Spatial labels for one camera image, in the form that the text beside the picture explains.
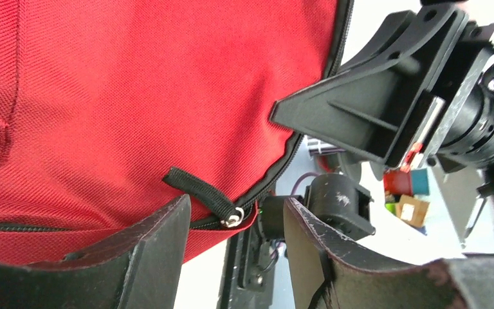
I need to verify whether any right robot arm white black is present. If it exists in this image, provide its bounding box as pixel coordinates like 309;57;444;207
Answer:
270;3;494;198

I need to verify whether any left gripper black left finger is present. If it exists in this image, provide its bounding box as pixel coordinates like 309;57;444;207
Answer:
0;195;191;308

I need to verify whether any colourful background clutter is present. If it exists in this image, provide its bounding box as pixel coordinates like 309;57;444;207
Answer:
306;136;431;236

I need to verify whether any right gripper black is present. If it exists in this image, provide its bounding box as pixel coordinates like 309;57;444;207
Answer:
270;4;494;169

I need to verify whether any black metal base plate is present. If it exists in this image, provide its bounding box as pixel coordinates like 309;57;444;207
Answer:
216;229;277;309

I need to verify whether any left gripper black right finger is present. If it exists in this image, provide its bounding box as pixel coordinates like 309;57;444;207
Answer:
283;198;494;308

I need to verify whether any red backpack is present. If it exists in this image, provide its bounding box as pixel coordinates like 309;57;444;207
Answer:
0;1;352;265

